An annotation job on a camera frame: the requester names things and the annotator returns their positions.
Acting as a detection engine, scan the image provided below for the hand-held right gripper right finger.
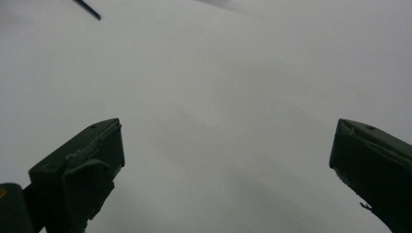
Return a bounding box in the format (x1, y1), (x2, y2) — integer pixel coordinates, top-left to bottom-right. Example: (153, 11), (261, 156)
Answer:
(328, 117), (412, 233)

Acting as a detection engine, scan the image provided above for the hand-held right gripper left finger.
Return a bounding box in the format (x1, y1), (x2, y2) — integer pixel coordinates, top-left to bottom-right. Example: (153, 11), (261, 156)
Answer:
(23, 117), (126, 233)

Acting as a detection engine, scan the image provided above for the thin dark rod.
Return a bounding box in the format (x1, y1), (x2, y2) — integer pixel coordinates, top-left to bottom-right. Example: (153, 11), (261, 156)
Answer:
(73, 0), (102, 21)

